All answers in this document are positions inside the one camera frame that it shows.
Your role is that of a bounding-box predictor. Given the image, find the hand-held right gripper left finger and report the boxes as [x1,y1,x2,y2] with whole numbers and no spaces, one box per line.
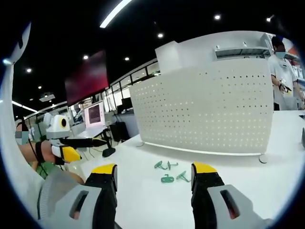
[51,163,118,229]

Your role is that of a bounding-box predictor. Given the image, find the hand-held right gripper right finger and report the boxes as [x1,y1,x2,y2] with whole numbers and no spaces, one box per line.
[191,162,270,229]

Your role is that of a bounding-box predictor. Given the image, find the green hook assembly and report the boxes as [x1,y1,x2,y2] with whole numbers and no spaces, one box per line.
[176,170,192,183]
[165,161,179,171]

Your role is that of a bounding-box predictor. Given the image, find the person's left hand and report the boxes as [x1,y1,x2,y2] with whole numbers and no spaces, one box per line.
[44,141,58,165]

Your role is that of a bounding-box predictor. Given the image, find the person's green shirt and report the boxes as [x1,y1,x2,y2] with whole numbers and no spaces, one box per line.
[29,161,62,180]

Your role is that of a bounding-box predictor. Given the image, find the black desk stand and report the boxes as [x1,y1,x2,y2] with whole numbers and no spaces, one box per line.
[102,128,117,158]

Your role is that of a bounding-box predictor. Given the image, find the pink-lit monitor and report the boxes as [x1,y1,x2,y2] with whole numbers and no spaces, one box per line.
[83,101,107,131]

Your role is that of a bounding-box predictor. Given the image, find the black computer tower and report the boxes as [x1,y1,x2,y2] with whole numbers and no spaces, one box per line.
[109,121,131,143]

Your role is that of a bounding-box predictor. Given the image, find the black monitor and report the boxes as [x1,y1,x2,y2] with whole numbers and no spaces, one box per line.
[121,97,133,114]

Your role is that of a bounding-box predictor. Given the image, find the dark red hanging screen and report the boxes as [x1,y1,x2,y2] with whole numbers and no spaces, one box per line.
[64,49,111,107]

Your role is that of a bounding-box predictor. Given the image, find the white perforated panel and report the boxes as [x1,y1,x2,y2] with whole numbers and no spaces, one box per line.
[129,55,275,164]

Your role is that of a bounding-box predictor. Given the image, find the long ceiling light strip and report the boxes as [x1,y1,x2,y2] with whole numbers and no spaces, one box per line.
[99,0,133,29]

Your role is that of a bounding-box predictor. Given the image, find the group of ceiling spotlights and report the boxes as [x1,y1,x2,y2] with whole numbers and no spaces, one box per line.
[25,13,274,91]

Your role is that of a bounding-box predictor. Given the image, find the black wrist strap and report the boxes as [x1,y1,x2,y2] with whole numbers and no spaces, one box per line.
[35,141,47,164]

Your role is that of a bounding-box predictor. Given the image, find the thin black cable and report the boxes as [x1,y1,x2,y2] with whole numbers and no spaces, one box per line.
[28,137,50,174]

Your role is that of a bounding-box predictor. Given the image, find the white wall tray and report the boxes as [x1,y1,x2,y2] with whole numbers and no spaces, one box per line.
[213,44,273,60]

